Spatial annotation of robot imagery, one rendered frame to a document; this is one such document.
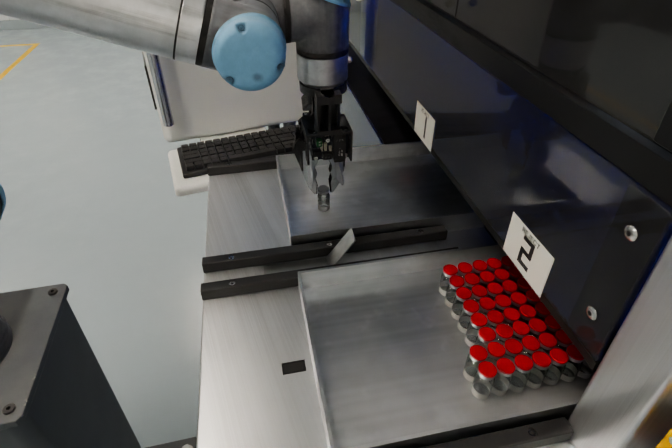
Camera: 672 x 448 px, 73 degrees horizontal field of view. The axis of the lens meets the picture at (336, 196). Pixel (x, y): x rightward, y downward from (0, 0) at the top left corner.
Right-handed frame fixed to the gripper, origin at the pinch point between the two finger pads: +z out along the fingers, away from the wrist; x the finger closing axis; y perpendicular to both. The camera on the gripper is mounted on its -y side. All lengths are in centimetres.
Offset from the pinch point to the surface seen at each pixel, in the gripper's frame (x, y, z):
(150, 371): -55, -36, 94
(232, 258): -16.5, 12.4, 3.5
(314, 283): -4.8, 19.4, 4.3
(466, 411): 9.2, 41.8, 5.1
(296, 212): -5.1, 0.6, 5.2
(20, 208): -131, -146, 94
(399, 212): 13.3, 4.4, 5.2
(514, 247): 18.7, 29.8, -7.8
